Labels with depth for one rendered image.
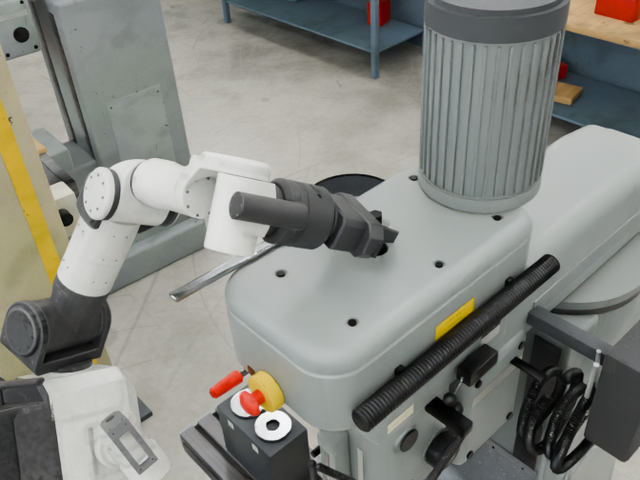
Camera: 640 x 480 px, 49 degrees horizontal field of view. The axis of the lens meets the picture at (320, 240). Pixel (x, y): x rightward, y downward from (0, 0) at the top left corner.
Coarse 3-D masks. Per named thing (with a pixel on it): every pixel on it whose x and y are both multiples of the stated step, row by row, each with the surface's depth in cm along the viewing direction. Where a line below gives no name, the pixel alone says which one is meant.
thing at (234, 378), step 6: (234, 372) 110; (240, 372) 110; (246, 372) 111; (228, 378) 109; (234, 378) 109; (240, 378) 110; (216, 384) 108; (222, 384) 108; (228, 384) 108; (234, 384) 109; (210, 390) 108; (216, 390) 108; (222, 390) 108; (228, 390) 109; (216, 396) 108
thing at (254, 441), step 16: (224, 416) 178; (240, 416) 175; (256, 416) 175; (272, 416) 174; (288, 416) 173; (224, 432) 184; (240, 432) 174; (256, 432) 170; (272, 432) 170; (288, 432) 170; (304, 432) 172; (240, 448) 180; (256, 448) 170; (272, 448) 168; (288, 448) 169; (304, 448) 175; (256, 464) 176; (272, 464) 168; (288, 464) 173; (304, 464) 178
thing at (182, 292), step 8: (256, 248) 104; (264, 248) 104; (272, 248) 105; (256, 256) 104; (224, 264) 102; (232, 264) 102; (240, 264) 102; (208, 272) 101; (216, 272) 100; (224, 272) 100; (192, 280) 99; (200, 280) 99; (208, 280) 99; (184, 288) 98; (192, 288) 98; (200, 288) 98; (176, 296) 97; (184, 296) 97
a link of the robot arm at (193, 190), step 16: (192, 160) 91; (208, 160) 88; (224, 160) 86; (240, 160) 85; (192, 176) 91; (208, 176) 92; (256, 176) 86; (176, 192) 93; (192, 192) 93; (208, 192) 94; (192, 208) 93; (208, 208) 95
